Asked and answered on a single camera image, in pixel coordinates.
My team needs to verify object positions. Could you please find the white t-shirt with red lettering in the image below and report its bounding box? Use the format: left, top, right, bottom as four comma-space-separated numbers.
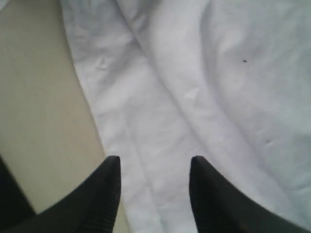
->
61, 0, 311, 233

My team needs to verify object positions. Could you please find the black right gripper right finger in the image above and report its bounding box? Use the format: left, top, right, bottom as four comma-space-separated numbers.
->
189, 156, 307, 233

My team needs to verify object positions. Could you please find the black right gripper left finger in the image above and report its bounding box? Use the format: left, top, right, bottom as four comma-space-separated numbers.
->
0, 156, 121, 233

